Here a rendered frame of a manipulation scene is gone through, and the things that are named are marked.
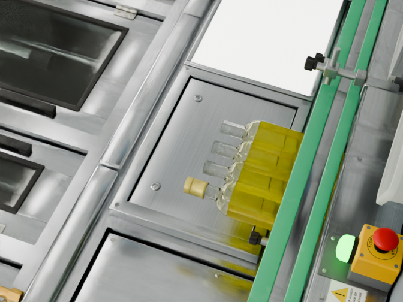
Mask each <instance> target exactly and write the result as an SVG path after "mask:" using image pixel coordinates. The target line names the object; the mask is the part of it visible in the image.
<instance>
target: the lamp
mask: <svg viewBox="0 0 403 302"><path fill-rule="evenodd" d="M359 239H360V238H358V237H353V236H351V235H344V236H342V237H341V239H340V240H339V242H338V245H337V248H336V257H337V258H338V259H339V260H341V261H344V262H346V263H348V264H352V263H353V260H354V257H355V254H356V251H357V247H358V244H359Z"/></svg>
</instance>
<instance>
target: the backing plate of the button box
mask: <svg viewBox="0 0 403 302"><path fill-rule="evenodd" d="M340 239H341V237H340V236H338V235H334V234H331V233H329V234H328V236H327V240H326V244H325V247H324V251H323V255H322V258H321V262H320V266H319V268H318V272H317V274H319V275H321V276H324V277H328V278H330V279H333V280H337V281H339V282H342V283H346V284H348V285H351V286H355V287H358V288H361V289H364V290H367V291H370V292H373V293H376V294H379V295H382V296H385V297H386V296H387V292H385V291H382V290H379V289H376V288H373V287H370V286H366V285H363V284H361V283H357V282H354V281H352V280H349V279H347V275H348V271H349V268H350V264H348V263H346V262H344V261H341V260H339V259H338V258H337V257H336V248H337V245H338V242H339V240H340Z"/></svg>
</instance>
